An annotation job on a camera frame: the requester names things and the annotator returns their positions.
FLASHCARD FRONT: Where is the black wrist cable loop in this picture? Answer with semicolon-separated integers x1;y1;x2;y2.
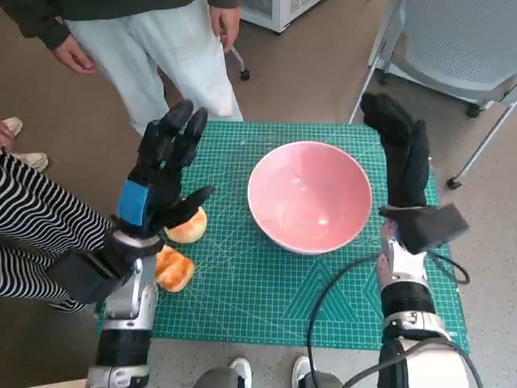
427;249;472;286

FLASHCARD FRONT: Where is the beige shoe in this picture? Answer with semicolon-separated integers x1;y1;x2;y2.
0;116;24;141
14;151;49;171

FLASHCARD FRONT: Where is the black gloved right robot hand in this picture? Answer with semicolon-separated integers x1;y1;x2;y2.
359;92;431;210

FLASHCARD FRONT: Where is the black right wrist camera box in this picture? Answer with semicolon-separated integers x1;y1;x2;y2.
378;203;471;255

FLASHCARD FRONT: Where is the long black cable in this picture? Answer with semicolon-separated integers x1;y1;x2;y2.
305;253;384;388

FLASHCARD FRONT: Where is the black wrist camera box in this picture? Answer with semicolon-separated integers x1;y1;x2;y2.
378;203;471;255
46;247;134;305

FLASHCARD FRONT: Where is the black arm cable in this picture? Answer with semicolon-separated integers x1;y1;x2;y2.
343;335;472;388

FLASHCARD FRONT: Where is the orange toy bread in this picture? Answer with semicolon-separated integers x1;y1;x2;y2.
154;246;195;293

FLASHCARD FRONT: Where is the pink bowl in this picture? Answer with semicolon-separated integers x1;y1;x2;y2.
246;141;373;255

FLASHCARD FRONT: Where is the white vented cabinet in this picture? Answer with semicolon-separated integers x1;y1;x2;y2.
238;0;321;34

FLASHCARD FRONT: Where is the light wooden board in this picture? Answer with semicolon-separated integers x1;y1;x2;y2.
52;377;89;388

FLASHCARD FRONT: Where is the green cutting mat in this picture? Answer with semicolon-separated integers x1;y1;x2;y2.
95;120;472;353

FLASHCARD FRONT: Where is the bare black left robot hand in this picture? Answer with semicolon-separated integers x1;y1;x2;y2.
111;99;216;238

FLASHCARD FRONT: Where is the person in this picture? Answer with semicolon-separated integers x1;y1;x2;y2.
0;0;244;137
0;153;117;313

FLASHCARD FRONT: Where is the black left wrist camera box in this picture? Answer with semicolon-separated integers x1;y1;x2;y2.
46;247;134;305

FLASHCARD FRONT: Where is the round toy bread bun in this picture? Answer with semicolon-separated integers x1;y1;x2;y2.
162;205;208;244

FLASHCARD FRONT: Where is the grey mesh chair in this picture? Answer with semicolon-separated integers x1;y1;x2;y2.
347;0;517;189

